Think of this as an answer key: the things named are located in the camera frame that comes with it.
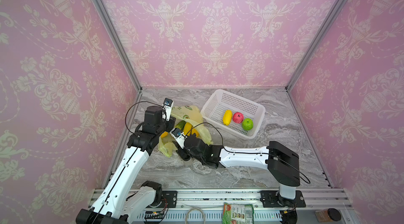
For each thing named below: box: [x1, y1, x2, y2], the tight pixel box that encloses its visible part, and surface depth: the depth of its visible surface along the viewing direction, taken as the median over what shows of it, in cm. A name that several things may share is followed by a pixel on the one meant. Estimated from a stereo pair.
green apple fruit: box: [241, 117, 255, 131], surface depth 96 cm
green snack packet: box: [221, 202, 255, 224], surface depth 71 cm
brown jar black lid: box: [314, 207, 342, 223], surface depth 65 cm
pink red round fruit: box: [232, 112, 245, 125], surface depth 99 cm
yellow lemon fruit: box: [223, 109, 234, 126], surface depth 101 cm
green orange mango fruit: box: [174, 120, 187, 130], surface depth 97 cm
